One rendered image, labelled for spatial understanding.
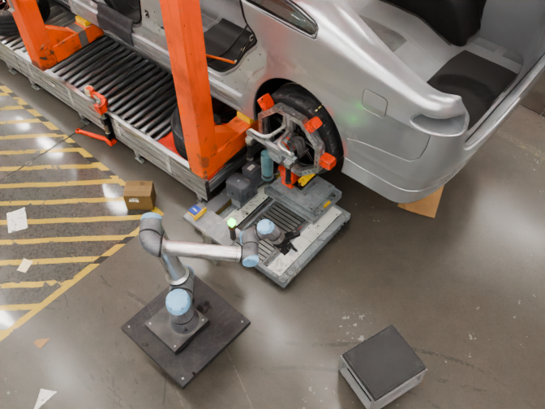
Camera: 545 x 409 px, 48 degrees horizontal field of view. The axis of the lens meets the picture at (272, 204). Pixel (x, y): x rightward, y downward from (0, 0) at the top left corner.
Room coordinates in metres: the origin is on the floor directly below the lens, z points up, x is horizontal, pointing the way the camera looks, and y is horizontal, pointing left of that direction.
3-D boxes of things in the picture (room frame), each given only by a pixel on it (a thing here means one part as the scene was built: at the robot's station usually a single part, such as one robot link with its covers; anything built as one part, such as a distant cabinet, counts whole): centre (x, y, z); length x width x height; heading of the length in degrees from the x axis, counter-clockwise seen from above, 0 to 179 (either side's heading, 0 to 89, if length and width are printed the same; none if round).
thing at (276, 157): (2.90, -0.09, 0.85); 0.21 x 0.14 x 0.14; 139
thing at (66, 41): (4.53, 1.73, 0.69); 0.52 x 0.17 x 0.35; 139
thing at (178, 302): (1.86, 0.59, 0.54); 0.17 x 0.15 x 0.18; 0
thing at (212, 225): (2.55, 0.42, 0.44); 0.43 x 0.17 x 0.03; 49
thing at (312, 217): (3.09, -0.24, 0.13); 0.50 x 0.36 x 0.10; 49
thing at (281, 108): (2.96, -0.13, 0.85); 0.54 x 0.07 x 0.54; 49
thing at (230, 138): (3.26, 0.28, 0.69); 0.52 x 0.17 x 0.35; 139
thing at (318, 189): (3.09, -0.25, 0.32); 0.40 x 0.30 x 0.28; 49
